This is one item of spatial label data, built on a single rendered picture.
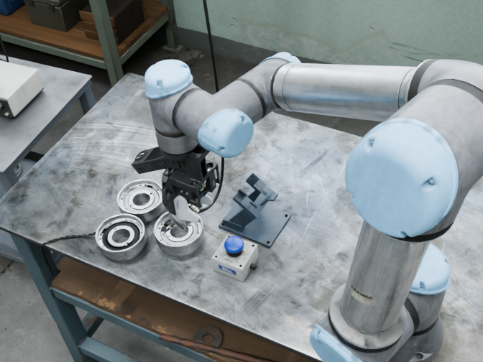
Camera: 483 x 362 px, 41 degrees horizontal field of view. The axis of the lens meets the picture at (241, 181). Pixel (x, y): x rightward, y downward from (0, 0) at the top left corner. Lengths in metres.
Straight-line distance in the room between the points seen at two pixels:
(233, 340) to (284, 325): 0.30
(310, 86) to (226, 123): 0.13
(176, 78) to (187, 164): 0.19
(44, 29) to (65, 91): 1.22
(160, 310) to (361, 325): 0.76
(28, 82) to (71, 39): 1.13
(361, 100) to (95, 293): 1.00
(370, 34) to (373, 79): 1.99
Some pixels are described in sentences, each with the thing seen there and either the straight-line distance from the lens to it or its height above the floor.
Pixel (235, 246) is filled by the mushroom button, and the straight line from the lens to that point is 1.30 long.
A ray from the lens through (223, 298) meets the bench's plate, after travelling 1.32.
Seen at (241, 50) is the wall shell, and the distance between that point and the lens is 3.22.
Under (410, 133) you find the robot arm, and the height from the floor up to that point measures 1.44.
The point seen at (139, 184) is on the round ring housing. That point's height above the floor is 0.83.
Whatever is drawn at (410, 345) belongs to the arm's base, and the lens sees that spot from 1.20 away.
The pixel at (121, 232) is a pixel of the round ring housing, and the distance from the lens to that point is 1.44.
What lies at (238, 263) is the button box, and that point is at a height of 0.84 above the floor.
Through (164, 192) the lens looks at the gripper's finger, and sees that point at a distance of 1.19.
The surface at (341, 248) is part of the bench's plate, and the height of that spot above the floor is 0.80.
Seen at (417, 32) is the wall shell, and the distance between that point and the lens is 2.80.
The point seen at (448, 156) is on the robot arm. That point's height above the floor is 1.43.
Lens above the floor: 1.89
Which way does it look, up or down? 46 degrees down
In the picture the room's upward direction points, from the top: 5 degrees counter-clockwise
